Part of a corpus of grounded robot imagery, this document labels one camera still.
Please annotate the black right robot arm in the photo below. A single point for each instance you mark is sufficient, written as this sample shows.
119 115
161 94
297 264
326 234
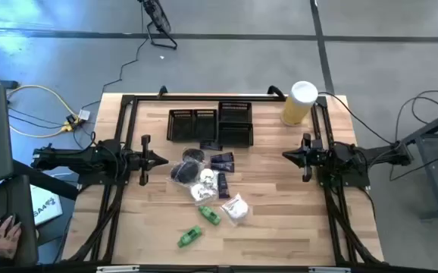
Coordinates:
355 157

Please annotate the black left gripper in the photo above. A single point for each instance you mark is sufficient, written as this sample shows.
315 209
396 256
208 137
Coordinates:
135 161

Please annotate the green travel shampoo bottle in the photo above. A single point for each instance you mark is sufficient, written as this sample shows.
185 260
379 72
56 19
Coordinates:
209 215
189 236

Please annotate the white printed sheet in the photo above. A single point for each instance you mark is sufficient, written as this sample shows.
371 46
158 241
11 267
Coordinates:
44 204

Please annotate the yellow wipes canister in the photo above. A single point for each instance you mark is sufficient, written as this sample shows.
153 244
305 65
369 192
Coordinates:
298 106

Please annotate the black slotted plastic basket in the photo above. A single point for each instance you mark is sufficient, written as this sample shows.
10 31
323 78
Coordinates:
180 127
205 127
236 135
235 112

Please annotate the grey metal side table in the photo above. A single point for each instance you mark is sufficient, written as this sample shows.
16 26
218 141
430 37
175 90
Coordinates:
435 124

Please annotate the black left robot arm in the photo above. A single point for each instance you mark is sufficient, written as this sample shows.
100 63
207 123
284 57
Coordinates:
71 159

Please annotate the black side desk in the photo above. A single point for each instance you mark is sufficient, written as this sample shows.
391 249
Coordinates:
27 227

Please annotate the silver metal bracket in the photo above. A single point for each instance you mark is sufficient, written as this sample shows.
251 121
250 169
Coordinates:
116 269
329 270

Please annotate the black round puff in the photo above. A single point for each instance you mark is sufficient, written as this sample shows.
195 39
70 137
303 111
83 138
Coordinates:
193 154
177 173
193 170

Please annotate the person's hand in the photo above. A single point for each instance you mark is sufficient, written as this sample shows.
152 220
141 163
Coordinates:
3 239

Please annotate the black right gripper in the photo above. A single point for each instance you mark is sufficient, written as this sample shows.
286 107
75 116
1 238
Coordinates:
313 155

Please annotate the black floor fan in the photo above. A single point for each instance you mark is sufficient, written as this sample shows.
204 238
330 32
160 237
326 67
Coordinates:
158 17

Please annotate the clear vanity pack bag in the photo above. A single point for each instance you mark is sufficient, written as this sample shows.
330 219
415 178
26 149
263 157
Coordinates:
202 193
207 176
235 208

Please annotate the white power adapter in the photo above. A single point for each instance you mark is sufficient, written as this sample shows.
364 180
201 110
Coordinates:
84 115

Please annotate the yellow power strip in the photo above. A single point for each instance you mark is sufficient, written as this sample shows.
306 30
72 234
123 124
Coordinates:
71 124

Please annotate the black diagonal desk leg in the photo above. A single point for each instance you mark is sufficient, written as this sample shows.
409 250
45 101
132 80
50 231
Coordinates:
44 182

